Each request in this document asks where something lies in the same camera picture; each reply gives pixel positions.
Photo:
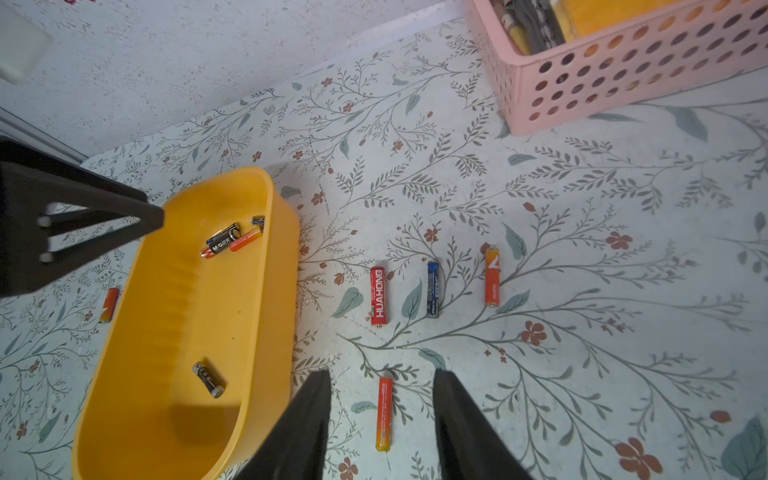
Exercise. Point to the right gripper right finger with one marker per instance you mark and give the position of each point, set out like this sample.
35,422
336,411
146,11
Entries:
467,445

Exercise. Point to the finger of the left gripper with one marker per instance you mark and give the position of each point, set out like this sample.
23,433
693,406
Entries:
42,197

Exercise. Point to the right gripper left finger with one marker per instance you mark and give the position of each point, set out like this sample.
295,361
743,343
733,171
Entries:
296,446

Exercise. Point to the small black battery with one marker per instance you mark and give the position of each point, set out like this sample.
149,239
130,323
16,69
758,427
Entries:
209,378

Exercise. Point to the orange red AA battery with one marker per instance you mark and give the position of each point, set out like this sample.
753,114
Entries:
109,305

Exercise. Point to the yellow plastic storage box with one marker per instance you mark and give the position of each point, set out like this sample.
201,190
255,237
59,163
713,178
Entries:
147,415

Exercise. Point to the red AAA battery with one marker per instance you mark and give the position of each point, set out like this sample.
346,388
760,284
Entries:
378,296

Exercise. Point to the orange yellow AA battery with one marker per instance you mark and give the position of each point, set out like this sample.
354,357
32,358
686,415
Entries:
492,277

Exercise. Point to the dark blue AAA battery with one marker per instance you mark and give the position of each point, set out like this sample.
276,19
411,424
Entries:
433,294

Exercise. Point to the black gold battery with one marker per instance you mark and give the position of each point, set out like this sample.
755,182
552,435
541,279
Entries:
224,238

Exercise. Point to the yellow cartoon folded shirt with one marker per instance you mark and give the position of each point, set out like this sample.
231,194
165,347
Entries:
537,26

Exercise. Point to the pink plastic basket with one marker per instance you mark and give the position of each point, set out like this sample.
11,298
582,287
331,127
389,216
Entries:
675,48

